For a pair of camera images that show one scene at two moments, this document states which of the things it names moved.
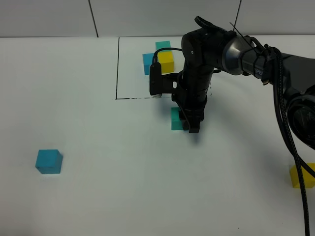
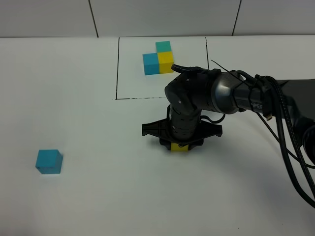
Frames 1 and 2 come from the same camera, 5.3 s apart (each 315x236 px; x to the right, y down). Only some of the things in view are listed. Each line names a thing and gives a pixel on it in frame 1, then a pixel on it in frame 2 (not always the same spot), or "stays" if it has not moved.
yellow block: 309,179 -> 174,147
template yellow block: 166,59 stays
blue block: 49,161 stays
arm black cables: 271,73 -> 283,129
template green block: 160,44 stays
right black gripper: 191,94 -> 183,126
